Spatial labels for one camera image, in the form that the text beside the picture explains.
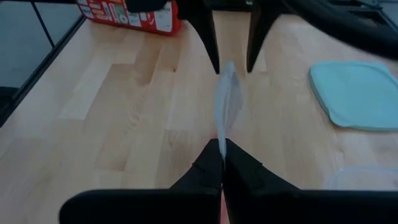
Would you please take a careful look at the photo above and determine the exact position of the clear zipper bag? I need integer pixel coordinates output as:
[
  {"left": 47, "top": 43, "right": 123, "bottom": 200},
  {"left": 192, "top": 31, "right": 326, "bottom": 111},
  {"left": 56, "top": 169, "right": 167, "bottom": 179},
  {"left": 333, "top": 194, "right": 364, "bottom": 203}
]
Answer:
[{"left": 213, "top": 60, "right": 246, "bottom": 160}]

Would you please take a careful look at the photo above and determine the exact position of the clear plastic container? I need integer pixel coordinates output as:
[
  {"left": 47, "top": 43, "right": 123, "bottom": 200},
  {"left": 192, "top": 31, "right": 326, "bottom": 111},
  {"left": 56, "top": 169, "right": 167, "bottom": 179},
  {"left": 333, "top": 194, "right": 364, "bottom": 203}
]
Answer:
[{"left": 325, "top": 166, "right": 398, "bottom": 192}]

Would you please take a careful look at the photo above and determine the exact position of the red first aid case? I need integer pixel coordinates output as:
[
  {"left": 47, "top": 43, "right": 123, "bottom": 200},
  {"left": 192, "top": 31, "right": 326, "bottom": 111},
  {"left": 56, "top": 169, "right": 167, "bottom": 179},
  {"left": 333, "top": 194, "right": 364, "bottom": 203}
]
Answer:
[{"left": 75, "top": 0, "right": 183, "bottom": 36}]

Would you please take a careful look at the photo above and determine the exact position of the light blue container lid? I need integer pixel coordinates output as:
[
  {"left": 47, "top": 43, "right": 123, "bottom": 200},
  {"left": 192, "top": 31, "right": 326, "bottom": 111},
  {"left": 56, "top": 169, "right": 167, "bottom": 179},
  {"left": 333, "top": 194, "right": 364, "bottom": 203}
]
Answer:
[{"left": 307, "top": 60, "right": 398, "bottom": 132}]

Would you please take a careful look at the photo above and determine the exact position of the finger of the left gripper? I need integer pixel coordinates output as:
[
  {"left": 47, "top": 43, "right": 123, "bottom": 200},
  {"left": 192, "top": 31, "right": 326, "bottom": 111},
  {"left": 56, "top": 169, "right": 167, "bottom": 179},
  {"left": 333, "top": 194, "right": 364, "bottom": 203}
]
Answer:
[
  {"left": 177, "top": 0, "right": 221, "bottom": 75},
  {"left": 246, "top": 0, "right": 282, "bottom": 73}
]

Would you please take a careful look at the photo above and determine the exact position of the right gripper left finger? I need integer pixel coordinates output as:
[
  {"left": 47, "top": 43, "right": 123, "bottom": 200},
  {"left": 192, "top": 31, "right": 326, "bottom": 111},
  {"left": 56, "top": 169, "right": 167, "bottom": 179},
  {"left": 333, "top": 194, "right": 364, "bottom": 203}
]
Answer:
[{"left": 58, "top": 139, "right": 223, "bottom": 224}]

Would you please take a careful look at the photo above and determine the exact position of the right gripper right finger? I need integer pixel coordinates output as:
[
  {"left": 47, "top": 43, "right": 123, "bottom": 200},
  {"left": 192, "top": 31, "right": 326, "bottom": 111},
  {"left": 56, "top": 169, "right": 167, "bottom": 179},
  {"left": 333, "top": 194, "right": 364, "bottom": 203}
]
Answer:
[{"left": 223, "top": 139, "right": 398, "bottom": 224}]

